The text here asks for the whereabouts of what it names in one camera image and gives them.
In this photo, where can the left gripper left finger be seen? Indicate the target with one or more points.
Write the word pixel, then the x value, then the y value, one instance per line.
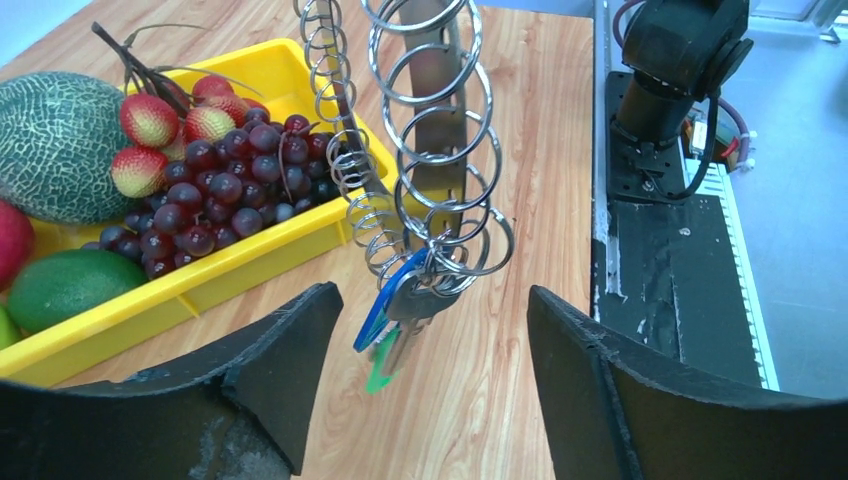
pixel 237 408

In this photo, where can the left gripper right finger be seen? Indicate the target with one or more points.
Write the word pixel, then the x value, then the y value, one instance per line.
pixel 614 408

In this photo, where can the green capped key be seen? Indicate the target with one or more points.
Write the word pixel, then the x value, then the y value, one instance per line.
pixel 380 375

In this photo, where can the blue capped key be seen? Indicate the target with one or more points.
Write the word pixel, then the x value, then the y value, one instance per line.
pixel 377 320

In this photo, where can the dark green lime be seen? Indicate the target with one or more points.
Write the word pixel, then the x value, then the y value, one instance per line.
pixel 64 284

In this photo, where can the purple grape bunch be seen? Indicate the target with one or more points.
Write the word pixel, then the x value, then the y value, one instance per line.
pixel 218 193

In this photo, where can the light green apple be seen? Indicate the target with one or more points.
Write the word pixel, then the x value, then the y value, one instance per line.
pixel 9 331

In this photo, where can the red pomegranate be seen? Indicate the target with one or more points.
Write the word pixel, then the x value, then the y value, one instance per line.
pixel 17 243

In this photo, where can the red lychee bunch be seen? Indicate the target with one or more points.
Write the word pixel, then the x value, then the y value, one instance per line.
pixel 164 109

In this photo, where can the green netted melon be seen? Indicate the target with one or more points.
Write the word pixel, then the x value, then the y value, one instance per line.
pixel 59 134

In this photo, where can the yellow plastic tray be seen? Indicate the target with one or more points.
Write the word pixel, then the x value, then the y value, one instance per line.
pixel 280 76

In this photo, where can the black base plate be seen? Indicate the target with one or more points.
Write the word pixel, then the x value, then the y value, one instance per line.
pixel 673 277

